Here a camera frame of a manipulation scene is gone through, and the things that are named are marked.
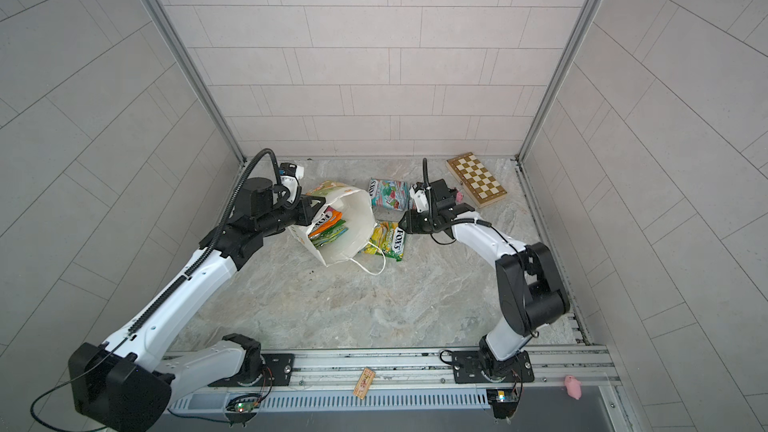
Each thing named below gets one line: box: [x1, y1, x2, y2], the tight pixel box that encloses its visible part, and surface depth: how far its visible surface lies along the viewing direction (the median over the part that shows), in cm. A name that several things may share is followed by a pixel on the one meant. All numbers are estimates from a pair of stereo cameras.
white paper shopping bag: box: [287, 189, 386, 275], surface depth 88 cm
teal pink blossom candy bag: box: [368, 178, 410, 210], surface depth 106 cm
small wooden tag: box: [353, 367, 376, 400], surface depth 70 cm
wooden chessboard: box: [446, 152, 508, 209], surface depth 108 cm
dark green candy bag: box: [312, 219, 349, 247], surface depth 90 cm
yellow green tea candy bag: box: [360, 220, 406, 262], surface depth 93 cm
